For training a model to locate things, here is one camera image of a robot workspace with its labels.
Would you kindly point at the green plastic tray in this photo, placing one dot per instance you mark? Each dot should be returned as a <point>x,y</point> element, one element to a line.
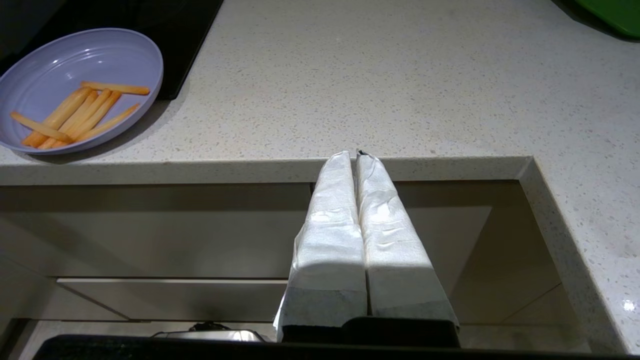
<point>615,15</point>

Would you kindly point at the orange french fry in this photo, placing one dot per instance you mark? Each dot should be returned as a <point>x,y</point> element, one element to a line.
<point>60,114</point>
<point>107,123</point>
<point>71,117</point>
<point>40,127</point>
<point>115,88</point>
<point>87,112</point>
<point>109,102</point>

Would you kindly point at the purple plastic plate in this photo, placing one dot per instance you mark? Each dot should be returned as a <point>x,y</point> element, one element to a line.
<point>75,55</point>

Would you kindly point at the silver robot base part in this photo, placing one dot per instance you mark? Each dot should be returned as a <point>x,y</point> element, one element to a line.
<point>215,336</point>

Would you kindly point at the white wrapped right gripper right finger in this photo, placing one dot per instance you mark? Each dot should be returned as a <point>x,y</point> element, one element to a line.
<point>395,260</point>

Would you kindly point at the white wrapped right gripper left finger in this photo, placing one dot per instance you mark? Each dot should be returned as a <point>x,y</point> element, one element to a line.
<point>330,250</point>

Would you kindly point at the black induction cooktop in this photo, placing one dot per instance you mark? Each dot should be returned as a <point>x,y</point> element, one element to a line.
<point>165,30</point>

